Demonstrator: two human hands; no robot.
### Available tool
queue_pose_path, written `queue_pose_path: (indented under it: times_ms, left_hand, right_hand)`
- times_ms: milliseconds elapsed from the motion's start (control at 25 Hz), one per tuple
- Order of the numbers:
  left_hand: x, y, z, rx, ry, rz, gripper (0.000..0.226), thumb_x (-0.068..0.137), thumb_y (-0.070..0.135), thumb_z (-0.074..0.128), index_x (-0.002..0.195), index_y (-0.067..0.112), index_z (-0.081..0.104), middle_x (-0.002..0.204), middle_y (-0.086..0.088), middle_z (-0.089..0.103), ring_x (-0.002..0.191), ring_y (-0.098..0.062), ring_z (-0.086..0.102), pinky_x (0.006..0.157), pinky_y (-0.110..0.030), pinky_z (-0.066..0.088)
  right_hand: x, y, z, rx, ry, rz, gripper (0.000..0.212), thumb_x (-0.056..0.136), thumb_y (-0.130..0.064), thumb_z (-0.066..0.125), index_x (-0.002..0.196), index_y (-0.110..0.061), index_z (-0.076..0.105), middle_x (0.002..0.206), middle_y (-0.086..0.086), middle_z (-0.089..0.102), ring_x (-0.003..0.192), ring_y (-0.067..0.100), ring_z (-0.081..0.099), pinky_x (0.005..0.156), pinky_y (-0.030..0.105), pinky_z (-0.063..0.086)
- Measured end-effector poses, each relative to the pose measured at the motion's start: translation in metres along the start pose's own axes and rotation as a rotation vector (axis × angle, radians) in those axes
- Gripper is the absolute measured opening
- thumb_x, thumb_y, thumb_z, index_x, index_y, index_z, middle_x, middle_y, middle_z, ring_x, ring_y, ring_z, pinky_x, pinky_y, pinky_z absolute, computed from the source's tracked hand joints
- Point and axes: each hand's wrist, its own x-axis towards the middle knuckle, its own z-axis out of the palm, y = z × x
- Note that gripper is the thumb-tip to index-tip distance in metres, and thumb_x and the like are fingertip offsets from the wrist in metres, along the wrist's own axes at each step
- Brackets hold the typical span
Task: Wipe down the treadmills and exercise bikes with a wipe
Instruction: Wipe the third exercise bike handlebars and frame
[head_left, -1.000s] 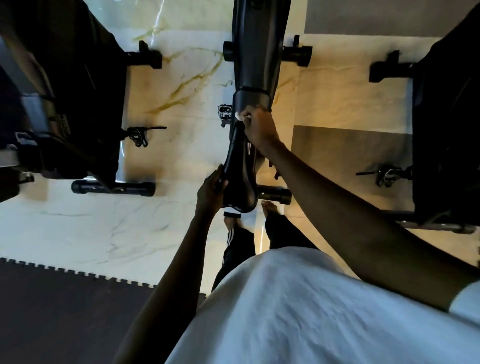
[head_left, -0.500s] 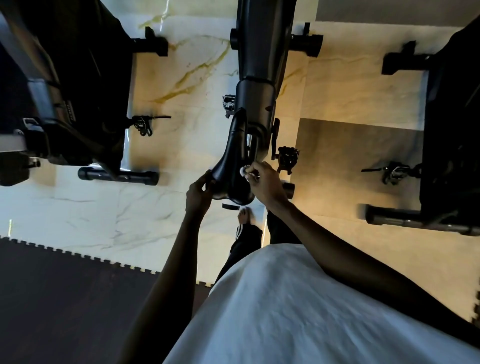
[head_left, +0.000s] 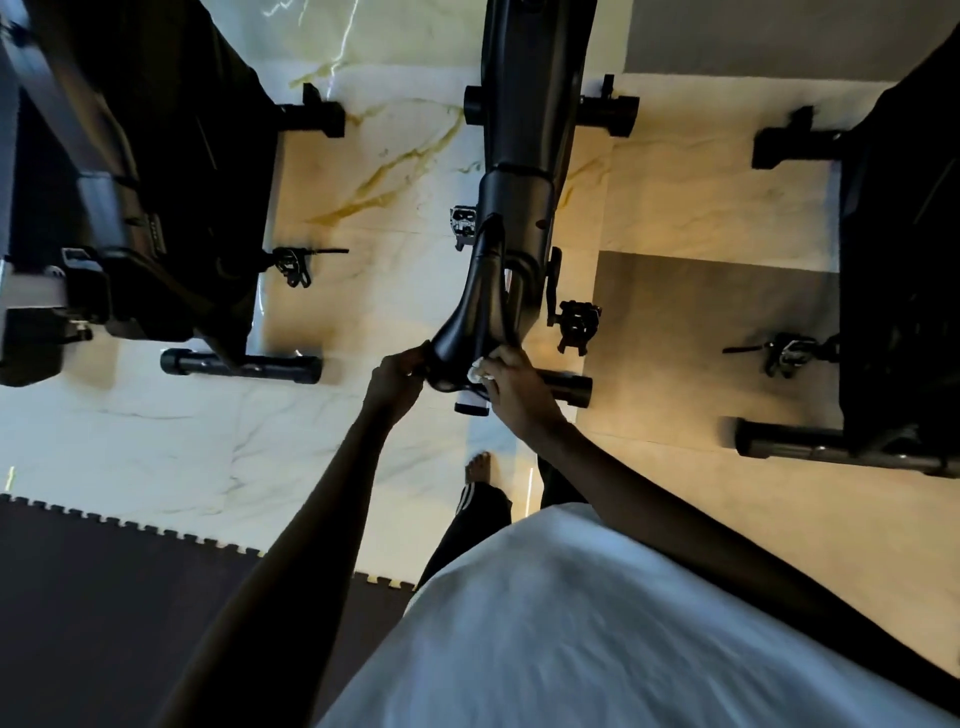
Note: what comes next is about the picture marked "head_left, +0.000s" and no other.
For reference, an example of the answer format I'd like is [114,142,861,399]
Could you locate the person's right hand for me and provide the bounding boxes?
[477,345,570,449]

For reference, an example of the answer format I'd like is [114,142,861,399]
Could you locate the black interlocking foam mat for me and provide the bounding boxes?
[0,495,417,728]

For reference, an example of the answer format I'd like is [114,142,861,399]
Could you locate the person's right forearm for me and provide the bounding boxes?
[532,417,960,714]

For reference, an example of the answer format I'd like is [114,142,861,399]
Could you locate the person's left forearm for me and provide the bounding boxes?
[150,412,395,728]

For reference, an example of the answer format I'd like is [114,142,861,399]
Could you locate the black striped trousers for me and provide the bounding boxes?
[417,457,590,590]

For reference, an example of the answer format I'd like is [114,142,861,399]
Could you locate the person's left hand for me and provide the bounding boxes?
[361,342,435,437]

